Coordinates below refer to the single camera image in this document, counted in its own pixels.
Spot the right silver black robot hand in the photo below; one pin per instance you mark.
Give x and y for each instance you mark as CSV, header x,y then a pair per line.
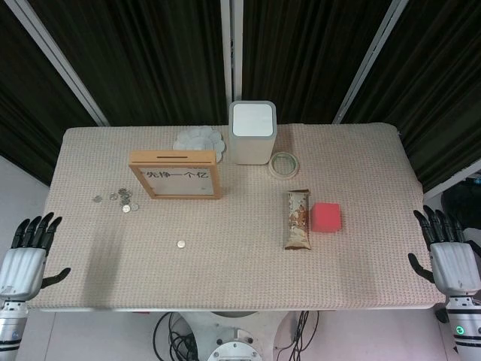
x,y
452,267

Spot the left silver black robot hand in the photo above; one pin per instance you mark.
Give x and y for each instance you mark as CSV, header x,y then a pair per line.
x,y
22,270

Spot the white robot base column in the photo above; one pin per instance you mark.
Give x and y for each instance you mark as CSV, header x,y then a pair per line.
x,y
233,336

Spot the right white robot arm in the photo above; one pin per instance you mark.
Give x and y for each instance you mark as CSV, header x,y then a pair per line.
x,y
464,327

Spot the black caster wheel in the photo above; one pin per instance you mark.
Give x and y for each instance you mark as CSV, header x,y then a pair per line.
x,y
441,315

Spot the pink foam cube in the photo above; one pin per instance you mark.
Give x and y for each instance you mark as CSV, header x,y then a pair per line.
x,y
326,217

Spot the brown snack bar wrapper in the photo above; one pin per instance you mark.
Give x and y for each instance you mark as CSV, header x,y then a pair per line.
x,y
297,222

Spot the black pleated curtain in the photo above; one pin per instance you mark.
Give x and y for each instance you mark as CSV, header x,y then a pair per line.
x,y
150,56
26,94
300,56
443,94

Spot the masking tape roll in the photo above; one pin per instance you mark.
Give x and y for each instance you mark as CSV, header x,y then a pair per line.
x,y
273,170

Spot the beige woven tablecloth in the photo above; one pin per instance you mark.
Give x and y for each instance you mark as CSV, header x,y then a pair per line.
x,y
233,263

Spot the white flower-shaped plate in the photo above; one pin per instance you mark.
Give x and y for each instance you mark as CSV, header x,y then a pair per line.
x,y
199,140

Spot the white square trash bin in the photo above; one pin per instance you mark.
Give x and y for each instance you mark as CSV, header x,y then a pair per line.
x,y
251,124

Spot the wooden coin bank box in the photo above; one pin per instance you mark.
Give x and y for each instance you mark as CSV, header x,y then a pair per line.
x,y
176,158

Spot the white metal partition post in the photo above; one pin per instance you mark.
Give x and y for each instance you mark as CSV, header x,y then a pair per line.
x,y
231,49
370,64
60,64

